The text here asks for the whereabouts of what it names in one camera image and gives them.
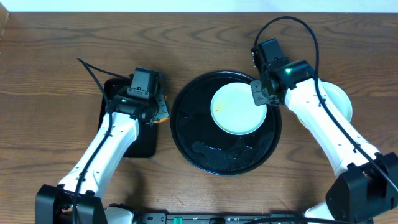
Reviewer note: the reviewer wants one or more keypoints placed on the black round tray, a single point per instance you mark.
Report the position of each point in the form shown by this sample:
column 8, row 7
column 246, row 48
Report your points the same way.
column 207, row 146

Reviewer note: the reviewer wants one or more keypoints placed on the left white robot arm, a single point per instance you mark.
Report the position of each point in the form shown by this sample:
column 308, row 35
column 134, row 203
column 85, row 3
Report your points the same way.
column 78, row 196

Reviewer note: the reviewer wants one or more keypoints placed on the light green plate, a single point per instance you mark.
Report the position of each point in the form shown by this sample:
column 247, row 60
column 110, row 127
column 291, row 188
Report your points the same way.
column 339, row 98
column 234, row 111

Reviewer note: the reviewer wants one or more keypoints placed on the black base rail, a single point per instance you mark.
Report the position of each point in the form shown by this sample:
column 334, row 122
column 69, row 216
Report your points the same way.
column 217, row 218

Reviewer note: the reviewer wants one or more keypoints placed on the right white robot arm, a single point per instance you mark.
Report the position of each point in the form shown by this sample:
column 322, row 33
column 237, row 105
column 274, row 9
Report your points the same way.
column 366, row 180

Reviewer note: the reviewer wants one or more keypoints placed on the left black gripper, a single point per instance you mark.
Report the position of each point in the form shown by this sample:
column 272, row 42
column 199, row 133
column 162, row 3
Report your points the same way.
column 161, row 109

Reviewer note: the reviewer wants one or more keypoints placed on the orange sponge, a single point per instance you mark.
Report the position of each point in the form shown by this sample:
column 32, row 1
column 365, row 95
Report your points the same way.
column 162, row 109

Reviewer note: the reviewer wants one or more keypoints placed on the black rectangular tray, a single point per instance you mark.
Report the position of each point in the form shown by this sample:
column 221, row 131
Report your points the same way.
column 145, row 144

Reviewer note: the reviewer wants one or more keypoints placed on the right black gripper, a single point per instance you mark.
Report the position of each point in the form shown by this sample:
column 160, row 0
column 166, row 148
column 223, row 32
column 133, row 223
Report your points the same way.
column 259, row 93

